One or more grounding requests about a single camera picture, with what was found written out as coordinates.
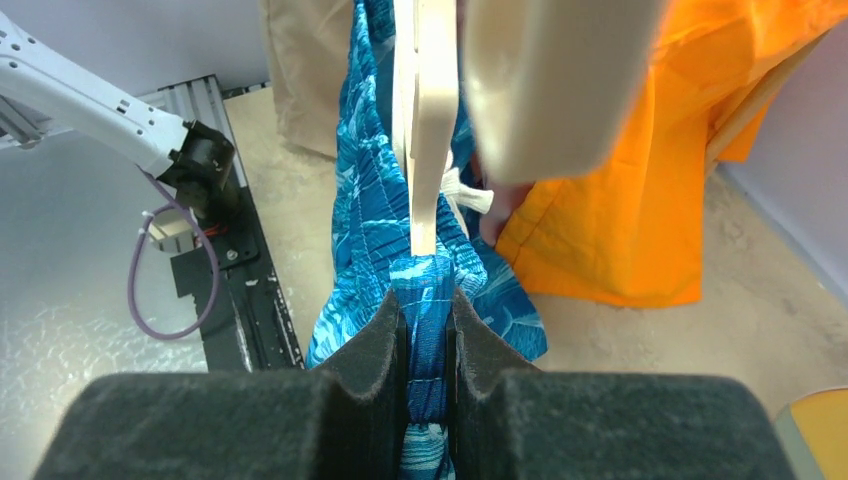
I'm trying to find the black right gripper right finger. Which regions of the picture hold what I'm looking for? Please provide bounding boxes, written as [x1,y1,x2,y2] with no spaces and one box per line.
[446,292,794,479]

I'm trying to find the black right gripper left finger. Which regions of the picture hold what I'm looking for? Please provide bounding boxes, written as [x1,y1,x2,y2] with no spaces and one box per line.
[35,293,407,479]

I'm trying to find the blue leaf-print shorts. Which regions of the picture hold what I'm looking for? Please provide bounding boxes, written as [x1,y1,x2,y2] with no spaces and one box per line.
[306,1,548,479]

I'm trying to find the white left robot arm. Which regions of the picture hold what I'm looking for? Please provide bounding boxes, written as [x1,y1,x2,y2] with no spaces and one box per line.
[1,16,240,221]

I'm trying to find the dusty pink shorts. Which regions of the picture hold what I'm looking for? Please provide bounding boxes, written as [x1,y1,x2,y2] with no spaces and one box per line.
[479,182,534,247]

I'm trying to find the beige shorts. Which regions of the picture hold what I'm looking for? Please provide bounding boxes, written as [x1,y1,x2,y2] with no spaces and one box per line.
[258,0,353,158]

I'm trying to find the round pastel drawer box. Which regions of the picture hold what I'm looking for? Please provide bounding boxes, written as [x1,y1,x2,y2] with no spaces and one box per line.
[775,387,847,480]

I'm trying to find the wooden clothes rack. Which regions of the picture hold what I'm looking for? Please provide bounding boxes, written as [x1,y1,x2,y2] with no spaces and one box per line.
[705,30,830,178]

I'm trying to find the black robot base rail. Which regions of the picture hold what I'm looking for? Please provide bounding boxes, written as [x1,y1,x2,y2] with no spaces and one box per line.
[160,75,304,371]

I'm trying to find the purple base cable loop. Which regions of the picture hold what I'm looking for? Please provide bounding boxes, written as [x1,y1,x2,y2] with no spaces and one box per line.
[127,168,221,342]

